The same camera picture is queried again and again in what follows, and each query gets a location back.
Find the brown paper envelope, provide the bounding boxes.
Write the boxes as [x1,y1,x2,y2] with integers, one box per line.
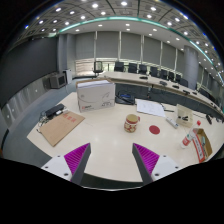
[39,110,86,148]

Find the black flat device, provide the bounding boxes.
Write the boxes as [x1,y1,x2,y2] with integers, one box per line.
[44,103,66,118]

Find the grey box monitor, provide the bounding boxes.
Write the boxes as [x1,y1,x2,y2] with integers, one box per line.
[49,72,68,90]

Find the round ceiling lights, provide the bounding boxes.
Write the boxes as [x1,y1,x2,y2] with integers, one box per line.
[23,0,224,78]

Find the flat round red coaster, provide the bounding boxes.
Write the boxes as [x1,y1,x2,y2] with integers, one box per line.
[148,124,161,136]

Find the black tabletop microphone unit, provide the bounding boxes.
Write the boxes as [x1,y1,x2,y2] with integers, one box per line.
[205,113,214,125]

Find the brown cardboard box red side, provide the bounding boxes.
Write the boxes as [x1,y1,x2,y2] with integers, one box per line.
[191,127,214,164]

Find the clear red-capped water bottle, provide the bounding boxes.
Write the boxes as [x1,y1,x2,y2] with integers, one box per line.
[180,120,202,150]

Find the white copy paper box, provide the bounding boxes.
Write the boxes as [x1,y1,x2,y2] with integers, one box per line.
[75,78,117,114]

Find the beige desk organizer tray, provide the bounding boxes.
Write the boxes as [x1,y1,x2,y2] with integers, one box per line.
[174,103,195,129]

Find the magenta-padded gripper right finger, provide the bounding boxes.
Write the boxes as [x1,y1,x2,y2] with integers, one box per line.
[131,142,183,186]

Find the white printed paper sheet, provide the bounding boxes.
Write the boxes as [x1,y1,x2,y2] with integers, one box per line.
[135,98,167,118]

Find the red and cream mug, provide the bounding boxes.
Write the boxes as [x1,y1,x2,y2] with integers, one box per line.
[123,113,141,134]

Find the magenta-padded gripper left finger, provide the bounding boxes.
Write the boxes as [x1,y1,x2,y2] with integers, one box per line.
[41,142,92,186]

